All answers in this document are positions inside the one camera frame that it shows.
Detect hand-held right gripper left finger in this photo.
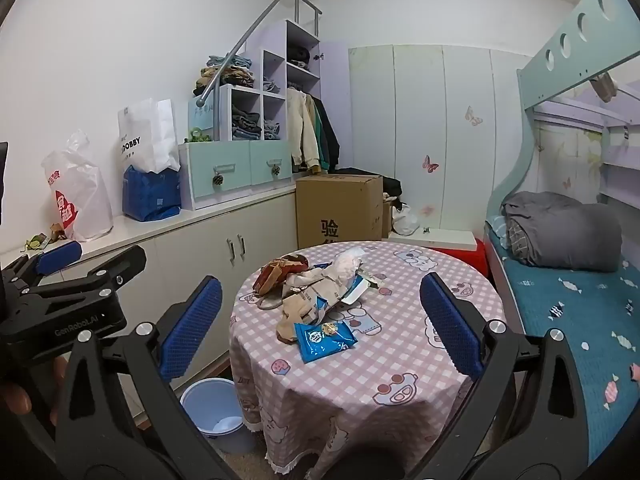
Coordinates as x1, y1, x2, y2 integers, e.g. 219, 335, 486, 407
52, 275, 236, 480

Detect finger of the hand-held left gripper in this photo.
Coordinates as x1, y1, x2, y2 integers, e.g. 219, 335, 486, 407
0, 240, 84, 292
20, 244, 147, 302

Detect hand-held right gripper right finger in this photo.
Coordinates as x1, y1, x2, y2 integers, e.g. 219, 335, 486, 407
405, 273, 598, 480

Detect blue plastic bin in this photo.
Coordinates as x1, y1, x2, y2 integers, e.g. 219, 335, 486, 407
179, 377, 248, 456

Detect red brown paper bag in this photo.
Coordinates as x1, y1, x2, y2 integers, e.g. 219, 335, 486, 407
253, 254, 313, 311

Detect white plastic wrapper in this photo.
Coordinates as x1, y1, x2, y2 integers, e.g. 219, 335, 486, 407
327, 247, 371, 291

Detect blue snack packet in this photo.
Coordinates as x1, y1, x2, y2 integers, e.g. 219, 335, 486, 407
294, 321, 360, 364

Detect person's left hand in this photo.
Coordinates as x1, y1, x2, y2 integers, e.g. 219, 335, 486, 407
0, 355, 69, 427

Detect dried plant scraps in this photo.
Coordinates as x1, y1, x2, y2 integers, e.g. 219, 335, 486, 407
21, 224, 66, 252

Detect white plastic bag red print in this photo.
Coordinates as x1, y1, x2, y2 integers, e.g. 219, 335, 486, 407
41, 129, 115, 242

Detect red plastic stool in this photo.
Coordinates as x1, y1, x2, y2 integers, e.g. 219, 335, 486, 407
430, 239, 488, 278

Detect pink checkered tablecloth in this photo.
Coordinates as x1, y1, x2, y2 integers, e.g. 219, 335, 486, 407
229, 241, 508, 480

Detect blue woven bag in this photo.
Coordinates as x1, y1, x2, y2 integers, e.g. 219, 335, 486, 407
122, 165, 182, 222

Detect white low cabinet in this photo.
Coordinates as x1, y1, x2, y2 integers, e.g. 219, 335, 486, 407
0, 182, 301, 396

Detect white board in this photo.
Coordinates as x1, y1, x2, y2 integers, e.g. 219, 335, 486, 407
387, 227, 478, 252

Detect small white plastic bag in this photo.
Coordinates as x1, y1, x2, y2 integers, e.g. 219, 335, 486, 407
391, 204, 420, 237

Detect blue candy print bedsheet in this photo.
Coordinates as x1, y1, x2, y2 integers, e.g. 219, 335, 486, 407
485, 215, 640, 466

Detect white paper bag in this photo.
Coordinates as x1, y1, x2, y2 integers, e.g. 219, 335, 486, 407
118, 97, 182, 173

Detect dark clothes pile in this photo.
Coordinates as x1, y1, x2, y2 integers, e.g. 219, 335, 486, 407
382, 178, 403, 211

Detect teal drawer unit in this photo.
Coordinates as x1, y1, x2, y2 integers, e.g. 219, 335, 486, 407
178, 139, 296, 211

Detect grey blanket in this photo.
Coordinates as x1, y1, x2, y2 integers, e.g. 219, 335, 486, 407
501, 191, 623, 272

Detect cardboard box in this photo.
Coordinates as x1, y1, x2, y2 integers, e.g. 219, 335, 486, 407
295, 174, 385, 251

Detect light blue paper sheet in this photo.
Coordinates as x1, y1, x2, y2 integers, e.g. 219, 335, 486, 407
187, 96, 217, 133

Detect folded grey clothes stack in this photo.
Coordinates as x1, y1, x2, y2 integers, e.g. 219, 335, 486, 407
231, 112, 262, 142

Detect white wardrobe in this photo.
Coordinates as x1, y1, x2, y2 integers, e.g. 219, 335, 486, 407
347, 44, 533, 241

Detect folded khaki clothes pile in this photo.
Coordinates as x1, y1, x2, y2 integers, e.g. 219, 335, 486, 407
194, 54, 257, 95

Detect hanging dark green jacket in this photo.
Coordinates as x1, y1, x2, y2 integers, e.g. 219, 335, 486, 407
312, 95, 341, 171

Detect purple white shelf unit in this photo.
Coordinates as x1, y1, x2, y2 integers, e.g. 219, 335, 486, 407
215, 19, 351, 171

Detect grey metal handrail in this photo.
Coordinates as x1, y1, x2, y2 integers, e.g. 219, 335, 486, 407
194, 0, 322, 141

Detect teal bunk bed frame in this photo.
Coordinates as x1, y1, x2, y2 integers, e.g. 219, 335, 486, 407
482, 0, 640, 466

